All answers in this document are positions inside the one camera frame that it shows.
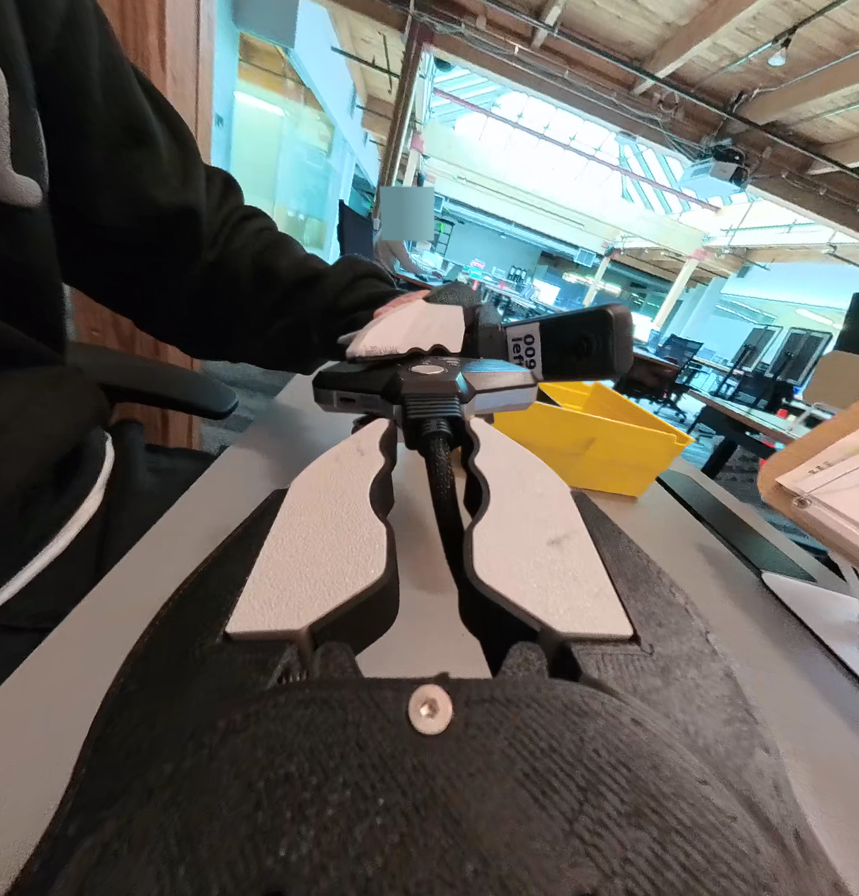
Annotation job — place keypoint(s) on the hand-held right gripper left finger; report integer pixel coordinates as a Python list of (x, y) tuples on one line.
[(317, 553)]

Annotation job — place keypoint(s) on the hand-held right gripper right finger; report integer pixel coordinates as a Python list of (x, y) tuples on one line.
[(548, 553)]

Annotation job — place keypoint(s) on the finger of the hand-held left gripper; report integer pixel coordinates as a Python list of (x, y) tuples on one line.
[(415, 329)]

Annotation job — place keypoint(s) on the yellow storage bin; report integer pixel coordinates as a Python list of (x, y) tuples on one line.
[(611, 455)]

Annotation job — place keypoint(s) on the person's left forearm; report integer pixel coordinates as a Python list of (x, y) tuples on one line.
[(296, 308)]

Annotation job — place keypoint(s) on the dark desk divider strip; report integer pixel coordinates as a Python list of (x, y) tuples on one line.
[(751, 546)]

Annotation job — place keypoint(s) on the brown background desk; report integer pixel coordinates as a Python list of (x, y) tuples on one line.
[(751, 413)]

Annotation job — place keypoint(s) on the grey desk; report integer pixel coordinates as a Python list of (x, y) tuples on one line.
[(51, 735)]

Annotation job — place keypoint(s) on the person's left hand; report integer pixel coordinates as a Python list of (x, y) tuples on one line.
[(401, 303)]

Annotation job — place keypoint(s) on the black mesh office chair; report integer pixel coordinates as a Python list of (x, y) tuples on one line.
[(680, 364)]

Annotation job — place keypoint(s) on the ceiling projector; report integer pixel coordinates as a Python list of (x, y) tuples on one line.
[(716, 171)]

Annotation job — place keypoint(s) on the silver stand base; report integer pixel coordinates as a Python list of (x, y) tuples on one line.
[(821, 616)]

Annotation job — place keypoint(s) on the person's black striped pants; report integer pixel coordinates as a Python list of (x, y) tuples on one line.
[(37, 490)]

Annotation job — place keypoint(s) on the wooden pillar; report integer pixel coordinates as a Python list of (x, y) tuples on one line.
[(184, 70)]

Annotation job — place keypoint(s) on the person's black hoodie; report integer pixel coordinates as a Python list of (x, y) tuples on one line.
[(86, 210)]

